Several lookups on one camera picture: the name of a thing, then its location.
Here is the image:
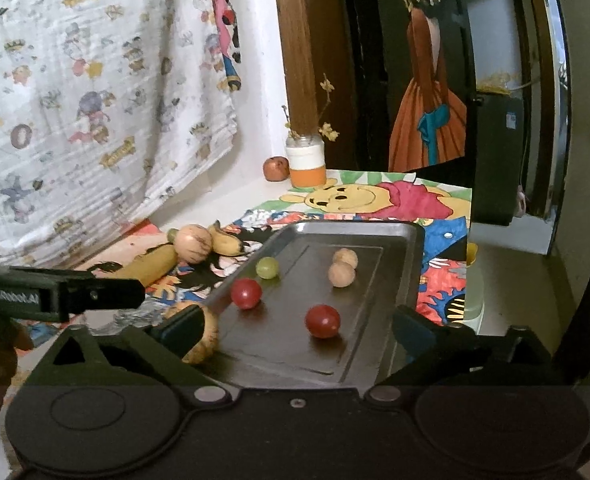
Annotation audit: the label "black appliance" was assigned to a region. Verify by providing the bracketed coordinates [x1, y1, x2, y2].
[472, 92, 526, 226]

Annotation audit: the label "pale plastic container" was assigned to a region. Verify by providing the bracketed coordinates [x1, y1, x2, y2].
[465, 242, 486, 333]

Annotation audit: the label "small yellow banana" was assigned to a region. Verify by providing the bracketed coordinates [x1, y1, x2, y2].
[208, 220, 248, 256]

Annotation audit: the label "large yellow banana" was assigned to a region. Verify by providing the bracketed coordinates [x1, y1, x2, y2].
[117, 242, 179, 288]

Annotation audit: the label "printed blanket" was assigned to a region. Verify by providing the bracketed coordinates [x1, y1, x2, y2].
[0, 0, 240, 271]

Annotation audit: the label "white and orange jar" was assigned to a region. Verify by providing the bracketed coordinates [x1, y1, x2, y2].
[285, 132, 327, 188]

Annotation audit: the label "metal tray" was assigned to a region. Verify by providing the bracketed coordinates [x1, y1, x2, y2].
[195, 220, 428, 387]

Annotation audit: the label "wooden door frame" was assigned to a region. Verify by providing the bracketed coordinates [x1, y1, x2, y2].
[272, 0, 360, 171]

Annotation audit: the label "red cherry tomato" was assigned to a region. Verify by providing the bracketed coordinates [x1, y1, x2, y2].
[230, 278, 263, 310]
[305, 304, 342, 338]

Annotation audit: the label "painting of a woman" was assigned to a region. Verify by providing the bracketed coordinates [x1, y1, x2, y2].
[372, 0, 470, 173]

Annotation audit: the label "striped pepino melon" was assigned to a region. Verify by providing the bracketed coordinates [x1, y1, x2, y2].
[167, 301, 220, 365]
[174, 224, 213, 263]

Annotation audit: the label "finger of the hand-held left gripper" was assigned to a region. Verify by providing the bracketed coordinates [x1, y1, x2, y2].
[64, 274, 146, 314]

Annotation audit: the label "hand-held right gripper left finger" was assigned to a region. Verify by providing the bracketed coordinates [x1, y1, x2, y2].
[22, 305, 236, 407]

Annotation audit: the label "yellow dried flower sprigs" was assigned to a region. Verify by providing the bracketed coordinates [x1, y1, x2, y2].
[281, 75, 340, 143]

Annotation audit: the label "red apple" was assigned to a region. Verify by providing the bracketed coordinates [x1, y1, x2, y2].
[263, 156, 290, 181]

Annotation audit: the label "yellow crinkled bag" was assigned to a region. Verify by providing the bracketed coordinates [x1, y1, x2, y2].
[477, 74, 520, 96]

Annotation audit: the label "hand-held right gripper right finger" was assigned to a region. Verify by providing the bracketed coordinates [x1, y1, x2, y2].
[365, 305, 569, 407]

